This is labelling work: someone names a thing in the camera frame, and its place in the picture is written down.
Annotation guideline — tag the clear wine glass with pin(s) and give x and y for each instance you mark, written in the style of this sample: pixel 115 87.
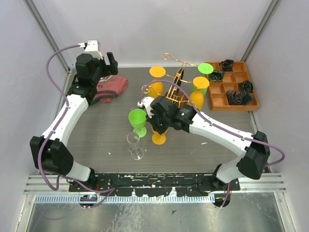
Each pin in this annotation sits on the clear wine glass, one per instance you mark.
pixel 133 140

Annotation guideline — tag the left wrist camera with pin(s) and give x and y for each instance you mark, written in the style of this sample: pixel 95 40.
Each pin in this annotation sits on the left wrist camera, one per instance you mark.
pixel 92 47

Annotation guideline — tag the orange goblet back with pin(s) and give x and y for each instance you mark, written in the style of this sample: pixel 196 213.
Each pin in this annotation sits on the orange goblet back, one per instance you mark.
pixel 197 96

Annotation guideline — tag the rolled dark tie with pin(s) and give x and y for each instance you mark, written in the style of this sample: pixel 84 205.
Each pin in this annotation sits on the rolled dark tie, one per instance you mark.
pixel 246 87
pixel 247 99
pixel 227 65
pixel 216 76
pixel 233 97

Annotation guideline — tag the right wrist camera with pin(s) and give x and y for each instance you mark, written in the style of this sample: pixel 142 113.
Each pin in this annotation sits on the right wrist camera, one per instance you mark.
pixel 145 102

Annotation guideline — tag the orange goblet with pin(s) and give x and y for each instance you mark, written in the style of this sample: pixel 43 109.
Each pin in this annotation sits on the orange goblet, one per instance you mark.
pixel 156 89
pixel 197 96
pixel 157 138

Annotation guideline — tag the red printed t-shirt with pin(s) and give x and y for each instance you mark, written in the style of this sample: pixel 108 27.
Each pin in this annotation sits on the red printed t-shirt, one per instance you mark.
pixel 112 88

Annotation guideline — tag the green goblet front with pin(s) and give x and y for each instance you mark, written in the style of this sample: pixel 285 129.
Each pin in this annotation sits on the green goblet front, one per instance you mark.
pixel 137 119

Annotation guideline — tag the green goblet back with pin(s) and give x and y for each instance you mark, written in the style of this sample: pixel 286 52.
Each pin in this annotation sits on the green goblet back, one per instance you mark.
pixel 204 69

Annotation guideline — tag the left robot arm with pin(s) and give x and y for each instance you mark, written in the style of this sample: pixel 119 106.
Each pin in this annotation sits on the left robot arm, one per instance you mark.
pixel 49 151

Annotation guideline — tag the wooden compartment tray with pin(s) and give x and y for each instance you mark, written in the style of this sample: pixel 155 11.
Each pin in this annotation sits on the wooden compartment tray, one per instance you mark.
pixel 231 89

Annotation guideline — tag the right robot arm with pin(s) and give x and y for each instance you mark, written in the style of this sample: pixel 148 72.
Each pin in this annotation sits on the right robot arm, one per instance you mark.
pixel 252 153

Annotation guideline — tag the gold wine glass rack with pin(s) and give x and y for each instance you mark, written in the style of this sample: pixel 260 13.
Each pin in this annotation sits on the gold wine glass rack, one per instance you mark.
pixel 174 94

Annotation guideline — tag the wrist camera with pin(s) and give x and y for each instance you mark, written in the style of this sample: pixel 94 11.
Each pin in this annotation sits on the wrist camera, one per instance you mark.
pixel 145 102
pixel 92 47

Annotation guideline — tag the green goblet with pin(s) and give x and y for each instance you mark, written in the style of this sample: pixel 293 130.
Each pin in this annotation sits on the green goblet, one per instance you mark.
pixel 204 69
pixel 137 119

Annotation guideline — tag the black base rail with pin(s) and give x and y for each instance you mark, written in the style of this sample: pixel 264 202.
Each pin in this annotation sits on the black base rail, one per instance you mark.
pixel 156 184

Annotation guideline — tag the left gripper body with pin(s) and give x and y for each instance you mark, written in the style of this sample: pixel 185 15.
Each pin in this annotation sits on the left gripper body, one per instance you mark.
pixel 103 68

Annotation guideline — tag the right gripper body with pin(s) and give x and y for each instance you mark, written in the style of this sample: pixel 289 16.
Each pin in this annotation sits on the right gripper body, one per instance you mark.
pixel 160 124

